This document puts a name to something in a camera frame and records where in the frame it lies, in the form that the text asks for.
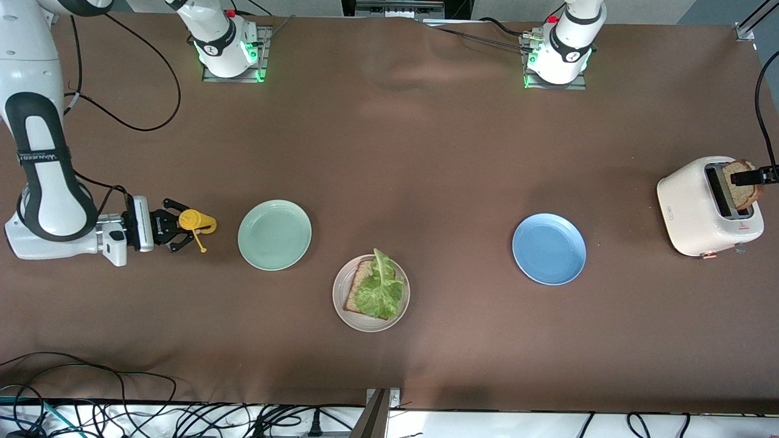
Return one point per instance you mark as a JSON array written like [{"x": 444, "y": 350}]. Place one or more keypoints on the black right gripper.
[{"x": 160, "y": 229}]

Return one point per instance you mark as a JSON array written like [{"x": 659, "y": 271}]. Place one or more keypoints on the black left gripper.
[{"x": 750, "y": 177}]

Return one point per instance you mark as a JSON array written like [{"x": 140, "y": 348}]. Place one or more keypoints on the toasted brown bread slice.
[
  {"x": 744, "y": 196},
  {"x": 354, "y": 293}
]

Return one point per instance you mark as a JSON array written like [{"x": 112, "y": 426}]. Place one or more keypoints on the yellow mustard squeeze bottle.
[{"x": 204, "y": 224}]

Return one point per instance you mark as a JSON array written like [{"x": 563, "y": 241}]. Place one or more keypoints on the green lettuce leaf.
[{"x": 380, "y": 292}]

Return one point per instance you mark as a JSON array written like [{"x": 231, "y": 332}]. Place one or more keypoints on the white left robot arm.
[{"x": 566, "y": 42}]

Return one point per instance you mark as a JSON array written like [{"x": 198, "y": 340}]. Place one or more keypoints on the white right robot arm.
[{"x": 42, "y": 182}]

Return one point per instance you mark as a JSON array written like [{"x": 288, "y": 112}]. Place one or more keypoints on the mint green round plate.
[{"x": 274, "y": 235}]

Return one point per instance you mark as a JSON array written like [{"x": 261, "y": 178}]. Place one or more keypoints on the beige round plate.
[{"x": 341, "y": 304}]

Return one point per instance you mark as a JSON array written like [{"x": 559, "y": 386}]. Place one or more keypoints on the blue round plate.
[{"x": 549, "y": 249}]

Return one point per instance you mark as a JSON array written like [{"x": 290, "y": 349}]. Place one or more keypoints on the cream white toaster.
[{"x": 688, "y": 213}]

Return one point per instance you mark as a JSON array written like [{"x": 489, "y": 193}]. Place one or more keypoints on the black power plug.
[{"x": 314, "y": 426}]

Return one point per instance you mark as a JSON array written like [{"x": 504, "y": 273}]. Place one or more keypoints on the brown table cover sheet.
[{"x": 426, "y": 152}]

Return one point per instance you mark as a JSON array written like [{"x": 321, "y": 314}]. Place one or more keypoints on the black equipment box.
[{"x": 456, "y": 7}]

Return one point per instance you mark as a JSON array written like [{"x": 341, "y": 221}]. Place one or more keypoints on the aluminium frame profile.
[{"x": 745, "y": 30}]

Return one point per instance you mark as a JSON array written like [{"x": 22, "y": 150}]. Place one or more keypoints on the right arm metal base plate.
[{"x": 265, "y": 48}]

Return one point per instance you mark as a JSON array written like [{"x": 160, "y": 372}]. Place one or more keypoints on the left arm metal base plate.
[{"x": 575, "y": 86}]

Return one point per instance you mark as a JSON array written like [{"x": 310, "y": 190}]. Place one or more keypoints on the aluminium frame post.
[{"x": 371, "y": 420}]

